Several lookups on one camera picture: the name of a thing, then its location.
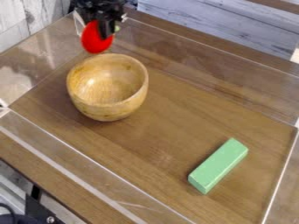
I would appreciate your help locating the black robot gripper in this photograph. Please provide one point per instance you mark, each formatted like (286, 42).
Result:
(110, 10)

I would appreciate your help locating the red plush apple toy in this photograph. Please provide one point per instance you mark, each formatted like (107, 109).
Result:
(93, 42)

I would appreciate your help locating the light wooden bowl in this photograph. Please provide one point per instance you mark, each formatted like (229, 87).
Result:
(107, 86)

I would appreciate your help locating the green rectangular block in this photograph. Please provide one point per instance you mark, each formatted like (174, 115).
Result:
(218, 165)

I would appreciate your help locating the black clamp with bolt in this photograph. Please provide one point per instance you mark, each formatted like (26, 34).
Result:
(38, 211)

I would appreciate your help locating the clear acrylic corner bracket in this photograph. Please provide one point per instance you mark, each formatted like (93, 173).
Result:
(79, 23)

